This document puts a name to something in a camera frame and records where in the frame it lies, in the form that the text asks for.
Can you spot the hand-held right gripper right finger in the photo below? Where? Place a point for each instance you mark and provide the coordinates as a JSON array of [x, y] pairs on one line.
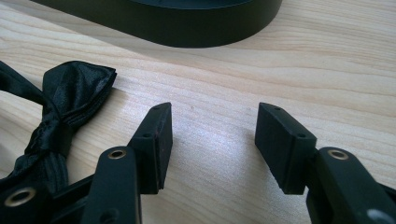
[[281, 149]]

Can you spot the black round tray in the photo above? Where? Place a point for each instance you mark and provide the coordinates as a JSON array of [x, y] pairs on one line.
[[174, 21]]

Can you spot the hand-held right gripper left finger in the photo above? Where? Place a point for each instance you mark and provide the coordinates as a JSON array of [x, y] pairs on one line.
[[152, 152]]

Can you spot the black satin bow tie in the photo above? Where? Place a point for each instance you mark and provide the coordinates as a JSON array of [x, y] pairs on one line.
[[67, 93]]

